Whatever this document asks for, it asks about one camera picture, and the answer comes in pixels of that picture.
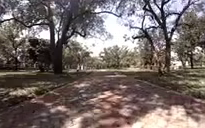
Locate red brick path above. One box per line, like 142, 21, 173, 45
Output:
0, 70, 205, 128

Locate large dark-trunked tree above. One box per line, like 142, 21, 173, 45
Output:
0, 0, 124, 75

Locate large branching tree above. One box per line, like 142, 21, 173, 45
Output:
118, 0, 205, 75

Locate pale stone kerb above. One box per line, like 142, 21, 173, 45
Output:
131, 77, 205, 107

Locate grass verge with leaves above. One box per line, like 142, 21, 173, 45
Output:
0, 69, 94, 114

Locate grass lawn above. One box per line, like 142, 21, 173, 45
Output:
118, 67, 205, 103

